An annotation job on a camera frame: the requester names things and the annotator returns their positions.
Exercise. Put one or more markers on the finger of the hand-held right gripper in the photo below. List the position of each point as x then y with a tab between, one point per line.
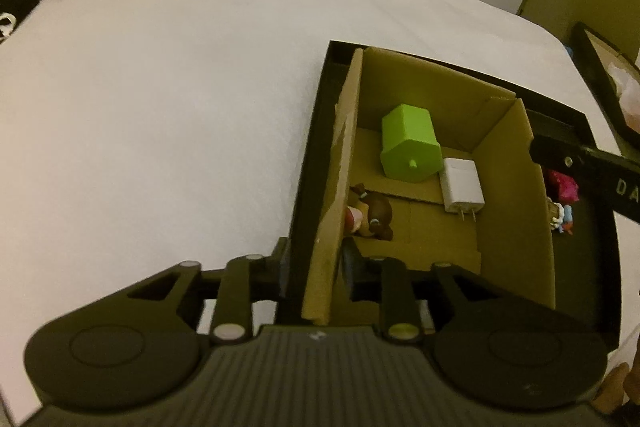
555	154

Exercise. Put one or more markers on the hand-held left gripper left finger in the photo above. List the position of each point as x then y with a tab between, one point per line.
282	264

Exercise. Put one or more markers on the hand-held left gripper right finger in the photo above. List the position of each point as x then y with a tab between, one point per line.
350	267

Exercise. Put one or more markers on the pink figurine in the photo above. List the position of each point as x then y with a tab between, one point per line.
562	187

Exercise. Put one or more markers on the brown-haired doll figurine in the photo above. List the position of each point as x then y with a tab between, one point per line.
377	212

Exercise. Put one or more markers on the blue and red figurine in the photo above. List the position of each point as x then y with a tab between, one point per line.
562	222

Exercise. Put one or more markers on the brown cardboard box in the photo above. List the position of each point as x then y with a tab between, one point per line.
510	207

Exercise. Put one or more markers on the black tray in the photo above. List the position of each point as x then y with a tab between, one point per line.
580	267

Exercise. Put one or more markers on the white charger plug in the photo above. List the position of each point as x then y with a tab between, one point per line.
462	184

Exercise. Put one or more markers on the green hexagonal block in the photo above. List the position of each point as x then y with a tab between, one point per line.
407	142

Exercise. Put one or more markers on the person's right hand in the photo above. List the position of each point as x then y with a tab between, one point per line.
615	387

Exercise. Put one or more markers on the white plastic bag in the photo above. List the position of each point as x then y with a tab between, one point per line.
627	92

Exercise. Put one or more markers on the black shallow box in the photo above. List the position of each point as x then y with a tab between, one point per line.
595	67

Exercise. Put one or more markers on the black cloth with white print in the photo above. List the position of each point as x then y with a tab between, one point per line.
17	7

